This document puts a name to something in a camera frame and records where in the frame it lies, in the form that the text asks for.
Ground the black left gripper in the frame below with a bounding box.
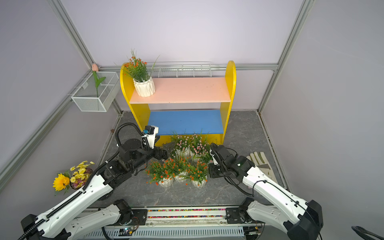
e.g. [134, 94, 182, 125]
[129, 140, 175, 172]

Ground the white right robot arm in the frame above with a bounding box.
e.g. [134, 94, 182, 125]
[209, 144, 324, 240]

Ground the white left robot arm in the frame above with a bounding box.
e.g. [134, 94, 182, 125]
[20, 123, 175, 240]

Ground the yellow pink blue shelf rack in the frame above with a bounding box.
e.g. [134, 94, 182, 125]
[120, 61, 237, 145]

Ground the pink flower pot middle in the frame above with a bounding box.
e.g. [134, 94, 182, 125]
[171, 135, 192, 158]

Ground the pink flower pot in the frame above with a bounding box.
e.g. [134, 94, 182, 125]
[171, 135, 192, 158]
[190, 134, 211, 163]

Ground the pink flower pot right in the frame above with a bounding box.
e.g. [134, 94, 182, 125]
[190, 134, 211, 163]

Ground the beige gardening glove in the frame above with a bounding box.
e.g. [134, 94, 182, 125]
[246, 152, 277, 182]

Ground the sunflower bouquet basket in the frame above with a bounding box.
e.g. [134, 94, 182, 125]
[53, 161, 95, 195]

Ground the pink artificial tulip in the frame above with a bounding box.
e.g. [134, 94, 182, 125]
[92, 64, 106, 97]

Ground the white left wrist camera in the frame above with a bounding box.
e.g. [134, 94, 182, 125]
[142, 125, 159, 149]

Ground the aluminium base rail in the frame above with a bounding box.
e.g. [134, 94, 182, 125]
[59, 205, 319, 240]

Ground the white mesh wall basket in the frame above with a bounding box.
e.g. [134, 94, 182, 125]
[71, 72, 120, 113]

